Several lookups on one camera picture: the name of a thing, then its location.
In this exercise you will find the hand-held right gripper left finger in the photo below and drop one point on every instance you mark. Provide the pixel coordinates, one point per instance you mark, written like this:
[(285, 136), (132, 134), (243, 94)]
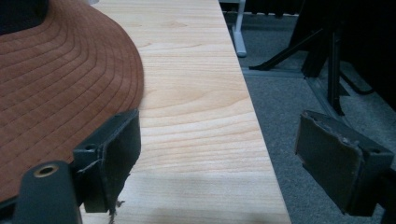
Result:
[(106, 161)]

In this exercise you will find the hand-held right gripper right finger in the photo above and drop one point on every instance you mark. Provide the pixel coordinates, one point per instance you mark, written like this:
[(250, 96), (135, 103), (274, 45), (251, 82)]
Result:
[(336, 161)]

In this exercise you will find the brown stitched hat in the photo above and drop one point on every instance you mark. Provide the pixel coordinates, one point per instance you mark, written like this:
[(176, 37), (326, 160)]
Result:
[(59, 93)]

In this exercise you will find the black metal stand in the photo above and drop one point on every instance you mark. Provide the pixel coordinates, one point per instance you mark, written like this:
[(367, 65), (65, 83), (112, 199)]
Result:
[(323, 56)]

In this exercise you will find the white table leg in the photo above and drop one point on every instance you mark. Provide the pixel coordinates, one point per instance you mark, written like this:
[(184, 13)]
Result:
[(238, 34)]

